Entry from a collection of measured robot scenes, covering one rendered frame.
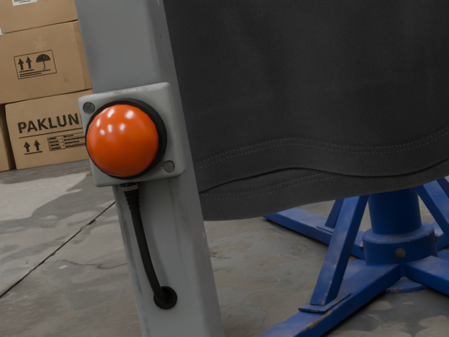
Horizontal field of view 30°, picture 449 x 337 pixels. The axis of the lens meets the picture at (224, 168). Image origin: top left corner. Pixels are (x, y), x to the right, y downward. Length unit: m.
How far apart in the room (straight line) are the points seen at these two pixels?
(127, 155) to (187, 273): 0.09
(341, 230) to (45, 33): 3.57
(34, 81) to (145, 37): 4.86
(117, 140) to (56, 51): 4.81
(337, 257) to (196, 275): 1.44
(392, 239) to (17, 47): 3.63
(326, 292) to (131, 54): 1.45
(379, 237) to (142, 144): 1.71
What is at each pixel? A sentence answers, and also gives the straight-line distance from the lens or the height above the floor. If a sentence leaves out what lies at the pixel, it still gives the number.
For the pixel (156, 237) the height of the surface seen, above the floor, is 0.59.
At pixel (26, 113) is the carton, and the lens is 5.35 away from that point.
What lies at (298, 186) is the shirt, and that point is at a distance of 0.75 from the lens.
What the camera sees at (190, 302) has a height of 0.55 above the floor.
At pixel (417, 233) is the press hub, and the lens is 2.11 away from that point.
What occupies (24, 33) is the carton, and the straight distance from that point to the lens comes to 5.31.
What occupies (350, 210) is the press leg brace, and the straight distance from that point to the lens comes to 1.95.
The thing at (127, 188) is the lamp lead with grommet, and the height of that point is 0.62.
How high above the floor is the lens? 0.70
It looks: 10 degrees down
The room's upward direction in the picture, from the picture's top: 10 degrees counter-clockwise
